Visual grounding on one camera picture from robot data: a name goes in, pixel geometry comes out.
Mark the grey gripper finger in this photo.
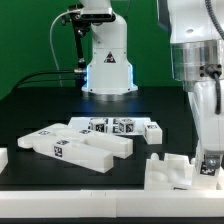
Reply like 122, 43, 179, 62
205, 152, 222, 170

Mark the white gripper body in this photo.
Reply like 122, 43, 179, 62
188, 80, 224, 155

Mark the white chair seat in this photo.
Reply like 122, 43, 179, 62
144, 153, 194, 190

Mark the white chair back frame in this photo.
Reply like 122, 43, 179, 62
17, 124, 133, 173

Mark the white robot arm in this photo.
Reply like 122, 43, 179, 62
80, 0, 224, 169

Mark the white tagged cube right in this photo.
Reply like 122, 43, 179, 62
118, 118, 135, 134

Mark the white tagged cube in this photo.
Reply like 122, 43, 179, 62
118, 118, 135, 134
90, 119, 106, 133

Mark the white tagged flat plate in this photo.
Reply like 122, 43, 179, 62
68, 117, 152, 135

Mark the white tagged cube left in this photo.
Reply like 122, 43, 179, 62
90, 119, 106, 133

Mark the white front fence bar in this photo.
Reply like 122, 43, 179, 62
0, 190, 224, 218

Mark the white fence bar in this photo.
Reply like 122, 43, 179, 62
0, 190, 224, 218
0, 148, 8, 174

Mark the white left fence bar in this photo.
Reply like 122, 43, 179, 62
0, 148, 8, 174

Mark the black rear camera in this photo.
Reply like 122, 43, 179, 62
80, 8, 115, 23

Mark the black base cable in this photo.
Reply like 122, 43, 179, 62
12, 69, 87, 93

